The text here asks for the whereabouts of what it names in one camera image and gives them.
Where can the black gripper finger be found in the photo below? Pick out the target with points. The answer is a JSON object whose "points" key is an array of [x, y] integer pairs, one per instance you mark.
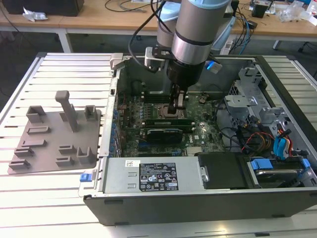
{"points": [[174, 99], [182, 99]]}

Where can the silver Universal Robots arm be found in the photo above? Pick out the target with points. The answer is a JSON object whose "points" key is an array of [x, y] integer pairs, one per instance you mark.
{"points": [[195, 29]]}

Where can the black RAM slots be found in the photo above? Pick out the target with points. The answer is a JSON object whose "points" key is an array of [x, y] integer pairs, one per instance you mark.
{"points": [[156, 97]]}

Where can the round coin battery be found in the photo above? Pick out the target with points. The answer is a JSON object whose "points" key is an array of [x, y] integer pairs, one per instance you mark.
{"points": [[203, 98]]}

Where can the black graphics card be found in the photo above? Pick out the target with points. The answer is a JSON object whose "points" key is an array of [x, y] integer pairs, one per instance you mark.
{"points": [[164, 136]]}

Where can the green motherboard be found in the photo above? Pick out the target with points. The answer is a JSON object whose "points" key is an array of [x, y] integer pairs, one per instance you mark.
{"points": [[131, 138]]}

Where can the grey metal drive cage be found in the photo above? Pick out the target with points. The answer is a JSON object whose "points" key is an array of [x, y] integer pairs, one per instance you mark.
{"points": [[245, 104]]}

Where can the grey case corner clip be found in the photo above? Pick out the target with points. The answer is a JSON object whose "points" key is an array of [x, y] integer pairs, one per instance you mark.
{"points": [[116, 60]]}

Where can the black plastic air shroud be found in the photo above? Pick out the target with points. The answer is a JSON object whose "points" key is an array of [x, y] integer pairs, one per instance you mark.
{"points": [[223, 171]]}

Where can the small black power adapter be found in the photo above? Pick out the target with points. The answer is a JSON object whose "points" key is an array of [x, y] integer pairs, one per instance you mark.
{"points": [[252, 24]]}

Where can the silver power supply unit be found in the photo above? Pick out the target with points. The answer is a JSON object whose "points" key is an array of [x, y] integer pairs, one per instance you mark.
{"points": [[119, 178]]}

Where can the black cup on desk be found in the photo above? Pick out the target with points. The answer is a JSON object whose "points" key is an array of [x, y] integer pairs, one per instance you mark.
{"points": [[260, 10]]}

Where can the black open PC case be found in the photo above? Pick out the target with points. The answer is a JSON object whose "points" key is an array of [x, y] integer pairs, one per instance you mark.
{"points": [[188, 208]]}

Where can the wooden desk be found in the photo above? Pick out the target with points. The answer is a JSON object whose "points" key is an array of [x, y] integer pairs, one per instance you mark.
{"points": [[81, 21]]}

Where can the hard disk in blue carrier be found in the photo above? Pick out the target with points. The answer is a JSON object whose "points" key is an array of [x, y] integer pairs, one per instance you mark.
{"points": [[272, 171]]}

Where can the blue case latch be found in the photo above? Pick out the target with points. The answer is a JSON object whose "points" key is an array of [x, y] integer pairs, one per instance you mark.
{"points": [[86, 177]]}

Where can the clear plastic bags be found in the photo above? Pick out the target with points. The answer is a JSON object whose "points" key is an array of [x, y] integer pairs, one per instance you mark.
{"points": [[292, 11]]}

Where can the grey parts rack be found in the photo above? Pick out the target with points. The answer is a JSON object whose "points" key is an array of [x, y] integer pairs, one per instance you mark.
{"points": [[54, 138]]}

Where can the black box on desk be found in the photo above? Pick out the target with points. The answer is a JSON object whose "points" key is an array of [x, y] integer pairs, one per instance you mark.
{"points": [[44, 6]]}

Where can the crumpled clear plastic wrap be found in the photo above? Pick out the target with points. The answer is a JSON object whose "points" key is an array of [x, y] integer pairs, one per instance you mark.
{"points": [[34, 15]]}

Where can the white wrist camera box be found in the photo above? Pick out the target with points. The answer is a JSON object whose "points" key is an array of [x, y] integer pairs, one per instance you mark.
{"points": [[214, 67]]}

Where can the silver camera mount bracket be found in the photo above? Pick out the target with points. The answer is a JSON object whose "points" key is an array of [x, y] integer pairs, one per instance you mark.
{"points": [[154, 55]]}

